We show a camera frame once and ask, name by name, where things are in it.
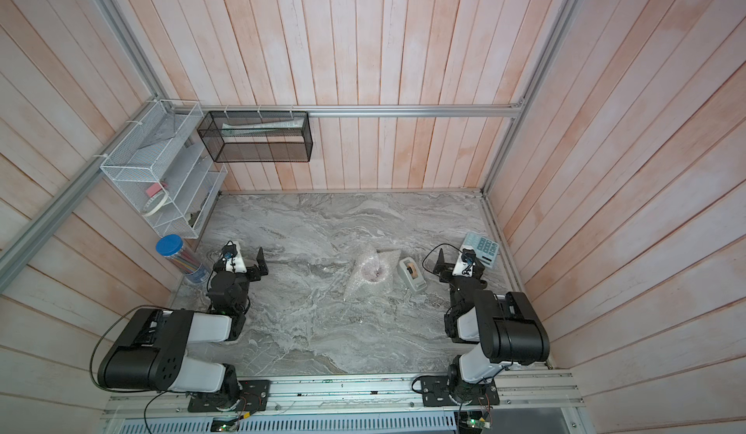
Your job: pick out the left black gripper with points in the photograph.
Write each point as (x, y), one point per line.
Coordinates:
(253, 270)

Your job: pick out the grey desk calculator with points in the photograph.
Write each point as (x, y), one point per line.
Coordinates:
(486, 249)

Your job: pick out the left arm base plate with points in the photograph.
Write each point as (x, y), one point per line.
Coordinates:
(244, 396)

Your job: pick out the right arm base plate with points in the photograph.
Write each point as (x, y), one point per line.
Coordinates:
(442, 391)

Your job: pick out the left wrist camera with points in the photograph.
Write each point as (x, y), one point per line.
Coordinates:
(233, 262)

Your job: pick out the white tape roll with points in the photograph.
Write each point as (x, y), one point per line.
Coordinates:
(155, 203)

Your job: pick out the aluminium frame horizontal bar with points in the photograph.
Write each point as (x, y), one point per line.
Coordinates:
(416, 111)

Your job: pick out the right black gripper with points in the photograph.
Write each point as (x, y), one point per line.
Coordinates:
(442, 266)

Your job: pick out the aluminium mounting rail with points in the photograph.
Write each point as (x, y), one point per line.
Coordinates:
(352, 394)

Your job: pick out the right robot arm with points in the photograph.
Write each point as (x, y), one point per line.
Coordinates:
(502, 329)

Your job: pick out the black wire mesh basket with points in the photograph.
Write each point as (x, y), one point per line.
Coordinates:
(222, 149)

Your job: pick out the blue lid straw jar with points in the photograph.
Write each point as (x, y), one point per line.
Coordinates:
(174, 249)

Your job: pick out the white wire mesh shelf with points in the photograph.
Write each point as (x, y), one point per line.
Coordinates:
(160, 145)

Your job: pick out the white tape dispenser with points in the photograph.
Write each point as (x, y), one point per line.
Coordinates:
(410, 275)

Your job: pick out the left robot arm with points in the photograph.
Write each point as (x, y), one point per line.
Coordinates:
(151, 353)

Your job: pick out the ruler in black basket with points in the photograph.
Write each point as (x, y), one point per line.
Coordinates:
(281, 128)

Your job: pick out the pink eraser block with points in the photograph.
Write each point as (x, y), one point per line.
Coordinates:
(154, 189)

